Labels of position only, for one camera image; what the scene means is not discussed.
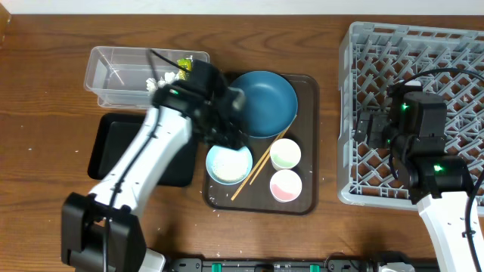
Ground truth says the dark blue plate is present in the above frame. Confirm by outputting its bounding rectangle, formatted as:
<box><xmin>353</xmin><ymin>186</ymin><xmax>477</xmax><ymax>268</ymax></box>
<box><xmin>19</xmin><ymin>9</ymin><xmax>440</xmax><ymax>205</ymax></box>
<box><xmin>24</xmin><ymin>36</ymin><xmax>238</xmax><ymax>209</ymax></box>
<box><xmin>230</xmin><ymin>71</ymin><xmax>298</xmax><ymax>138</ymax></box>

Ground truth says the yellow green snack wrapper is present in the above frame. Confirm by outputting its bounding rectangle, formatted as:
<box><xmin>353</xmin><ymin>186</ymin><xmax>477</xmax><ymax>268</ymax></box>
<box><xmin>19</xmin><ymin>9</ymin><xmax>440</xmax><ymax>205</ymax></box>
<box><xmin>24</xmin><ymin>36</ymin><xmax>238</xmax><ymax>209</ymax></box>
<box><xmin>177</xmin><ymin>56</ymin><xmax>193</xmax><ymax>80</ymax></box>

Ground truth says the white cup green inside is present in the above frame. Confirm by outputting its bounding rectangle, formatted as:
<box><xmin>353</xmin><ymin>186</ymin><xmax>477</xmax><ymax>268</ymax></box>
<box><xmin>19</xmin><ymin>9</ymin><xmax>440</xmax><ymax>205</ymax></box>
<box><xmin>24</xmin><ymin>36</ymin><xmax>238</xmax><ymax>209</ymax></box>
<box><xmin>269</xmin><ymin>138</ymin><xmax>302</xmax><ymax>171</ymax></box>

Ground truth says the white tissue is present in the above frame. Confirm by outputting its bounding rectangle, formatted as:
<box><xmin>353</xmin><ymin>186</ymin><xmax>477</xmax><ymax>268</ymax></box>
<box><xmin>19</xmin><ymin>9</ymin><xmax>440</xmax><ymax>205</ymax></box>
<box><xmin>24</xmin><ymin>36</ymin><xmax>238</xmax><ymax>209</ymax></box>
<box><xmin>146</xmin><ymin>72</ymin><xmax>179</xmax><ymax>93</ymax></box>

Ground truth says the white cup pink inside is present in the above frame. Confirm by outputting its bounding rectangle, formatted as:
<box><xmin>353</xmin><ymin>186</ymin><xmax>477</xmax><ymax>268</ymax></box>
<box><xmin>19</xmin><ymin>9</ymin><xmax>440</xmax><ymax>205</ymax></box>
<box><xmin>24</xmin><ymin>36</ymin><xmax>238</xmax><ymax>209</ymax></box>
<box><xmin>269</xmin><ymin>169</ymin><xmax>303</xmax><ymax>202</ymax></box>

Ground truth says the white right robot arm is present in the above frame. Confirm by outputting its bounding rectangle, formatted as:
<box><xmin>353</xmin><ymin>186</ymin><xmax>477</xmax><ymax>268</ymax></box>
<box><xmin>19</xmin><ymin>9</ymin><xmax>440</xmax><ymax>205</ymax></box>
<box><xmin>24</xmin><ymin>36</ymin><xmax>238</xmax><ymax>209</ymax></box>
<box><xmin>354</xmin><ymin>91</ymin><xmax>483</xmax><ymax>271</ymax></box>

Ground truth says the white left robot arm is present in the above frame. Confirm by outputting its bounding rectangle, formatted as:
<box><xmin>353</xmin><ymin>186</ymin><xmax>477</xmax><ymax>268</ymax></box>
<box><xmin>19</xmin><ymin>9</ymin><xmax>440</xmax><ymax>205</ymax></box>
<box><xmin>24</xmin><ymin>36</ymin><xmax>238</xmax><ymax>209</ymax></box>
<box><xmin>60</xmin><ymin>60</ymin><xmax>247</xmax><ymax>271</ymax></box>

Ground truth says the grey dishwasher rack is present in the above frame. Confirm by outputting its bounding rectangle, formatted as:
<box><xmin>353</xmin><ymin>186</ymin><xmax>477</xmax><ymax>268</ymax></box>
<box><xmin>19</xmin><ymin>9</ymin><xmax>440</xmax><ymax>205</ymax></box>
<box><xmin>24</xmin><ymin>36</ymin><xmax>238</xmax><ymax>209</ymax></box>
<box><xmin>337</xmin><ymin>22</ymin><xmax>483</xmax><ymax>210</ymax></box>

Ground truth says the clear plastic waste bin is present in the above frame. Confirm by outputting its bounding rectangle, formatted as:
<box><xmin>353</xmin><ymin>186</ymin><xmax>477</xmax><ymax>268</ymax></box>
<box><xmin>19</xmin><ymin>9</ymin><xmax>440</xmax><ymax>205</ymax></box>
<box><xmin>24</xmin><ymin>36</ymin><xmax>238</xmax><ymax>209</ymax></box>
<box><xmin>84</xmin><ymin>46</ymin><xmax>209</xmax><ymax>109</ymax></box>

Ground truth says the light blue rice bowl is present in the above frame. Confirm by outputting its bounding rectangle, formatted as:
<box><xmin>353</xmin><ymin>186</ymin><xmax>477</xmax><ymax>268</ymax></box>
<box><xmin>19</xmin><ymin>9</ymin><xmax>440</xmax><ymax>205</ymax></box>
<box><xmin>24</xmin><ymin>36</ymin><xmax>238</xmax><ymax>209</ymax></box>
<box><xmin>206</xmin><ymin>146</ymin><xmax>253</xmax><ymax>185</ymax></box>

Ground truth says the wooden chopstick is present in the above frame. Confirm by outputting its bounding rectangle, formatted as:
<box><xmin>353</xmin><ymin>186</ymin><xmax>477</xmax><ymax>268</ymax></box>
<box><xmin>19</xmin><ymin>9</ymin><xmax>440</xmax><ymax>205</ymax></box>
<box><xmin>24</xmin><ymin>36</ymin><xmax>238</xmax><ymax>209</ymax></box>
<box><xmin>249</xmin><ymin>128</ymin><xmax>288</xmax><ymax>185</ymax></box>
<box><xmin>231</xmin><ymin>128</ymin><xmax>287</xmax><ymax>201</ymax></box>

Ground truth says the brown serving tray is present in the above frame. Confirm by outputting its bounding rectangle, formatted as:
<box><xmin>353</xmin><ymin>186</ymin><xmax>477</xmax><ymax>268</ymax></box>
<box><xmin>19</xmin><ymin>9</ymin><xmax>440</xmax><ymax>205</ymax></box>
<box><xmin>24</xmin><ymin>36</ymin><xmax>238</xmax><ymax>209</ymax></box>
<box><xmin>203</xmin><ymin>71</ymin><xmax>319</xmax><ymax>215</ymax></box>

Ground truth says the black plastic tray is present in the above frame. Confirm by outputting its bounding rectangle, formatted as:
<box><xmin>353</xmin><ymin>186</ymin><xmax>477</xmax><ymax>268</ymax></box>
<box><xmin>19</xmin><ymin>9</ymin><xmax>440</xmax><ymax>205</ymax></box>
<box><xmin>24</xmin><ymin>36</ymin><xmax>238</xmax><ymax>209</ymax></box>
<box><xmin>88</xmin><ymin>113</ymin><xmax>198</xmax><ymax>187</ymax></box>

